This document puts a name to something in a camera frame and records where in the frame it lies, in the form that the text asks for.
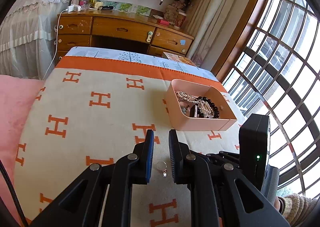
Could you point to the lace covered piano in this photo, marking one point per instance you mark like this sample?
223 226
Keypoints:
27 38

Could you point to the light blue bed sheet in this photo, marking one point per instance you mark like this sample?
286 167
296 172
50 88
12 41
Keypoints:
105 53

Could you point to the red small box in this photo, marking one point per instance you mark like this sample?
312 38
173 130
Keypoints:
163 22

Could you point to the wooden desk with drawers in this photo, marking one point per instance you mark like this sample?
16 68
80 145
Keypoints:
121 31

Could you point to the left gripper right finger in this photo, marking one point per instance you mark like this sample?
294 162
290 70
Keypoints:
220 194

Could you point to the floral curtain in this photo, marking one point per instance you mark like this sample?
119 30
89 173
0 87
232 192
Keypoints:
206 20

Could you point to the barred window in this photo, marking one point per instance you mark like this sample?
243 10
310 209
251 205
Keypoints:
277 74

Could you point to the orange beige H-pattern blanket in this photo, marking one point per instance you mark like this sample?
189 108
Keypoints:
95 110

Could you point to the white power adapter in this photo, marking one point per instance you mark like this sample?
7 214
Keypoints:
74 8

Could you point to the pink jewelry tray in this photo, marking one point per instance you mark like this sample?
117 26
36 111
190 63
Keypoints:
214 113

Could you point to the gold rhinestone hair comb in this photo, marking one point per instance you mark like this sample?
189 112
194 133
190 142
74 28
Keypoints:
187 98

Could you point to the orange magazine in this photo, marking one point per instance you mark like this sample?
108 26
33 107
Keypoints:
177 58

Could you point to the pink smart watch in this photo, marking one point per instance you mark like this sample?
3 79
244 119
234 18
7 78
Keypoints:
193 111

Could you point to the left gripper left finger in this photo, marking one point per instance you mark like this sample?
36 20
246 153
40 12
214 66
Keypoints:
101 195

